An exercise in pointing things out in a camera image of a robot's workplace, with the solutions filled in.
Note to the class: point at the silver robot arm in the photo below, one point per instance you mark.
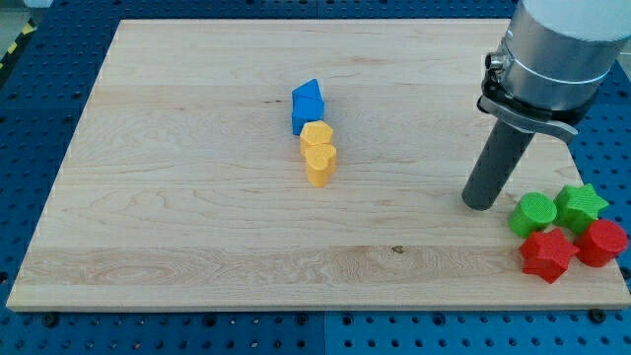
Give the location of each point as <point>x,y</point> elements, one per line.
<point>545,73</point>

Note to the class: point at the wooden board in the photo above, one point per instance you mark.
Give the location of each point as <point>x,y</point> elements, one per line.
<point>184,188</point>

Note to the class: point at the yellow heart block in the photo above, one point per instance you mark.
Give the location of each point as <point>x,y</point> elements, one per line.
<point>320,163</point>

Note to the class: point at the yellow pentagon block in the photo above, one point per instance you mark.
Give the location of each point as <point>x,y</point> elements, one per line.
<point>315,133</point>

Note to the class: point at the blue cube block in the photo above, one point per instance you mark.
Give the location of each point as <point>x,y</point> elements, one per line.
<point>305,110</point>

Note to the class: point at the blue triangle block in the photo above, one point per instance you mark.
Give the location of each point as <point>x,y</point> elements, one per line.
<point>309,89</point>

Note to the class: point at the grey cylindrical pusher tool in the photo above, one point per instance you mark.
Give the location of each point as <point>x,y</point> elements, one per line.
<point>501,153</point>

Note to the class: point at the green cylinder block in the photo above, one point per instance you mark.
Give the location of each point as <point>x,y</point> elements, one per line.
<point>534,212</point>

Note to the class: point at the red star block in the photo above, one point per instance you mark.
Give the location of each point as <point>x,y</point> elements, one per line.
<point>547,254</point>

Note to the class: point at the green star block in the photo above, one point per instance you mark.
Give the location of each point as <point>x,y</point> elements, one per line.
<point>577,207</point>

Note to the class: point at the red cylinder block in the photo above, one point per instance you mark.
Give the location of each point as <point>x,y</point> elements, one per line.
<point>601,242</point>

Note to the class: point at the yellow black hazard tape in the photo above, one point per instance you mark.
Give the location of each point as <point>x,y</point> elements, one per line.
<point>18,46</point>

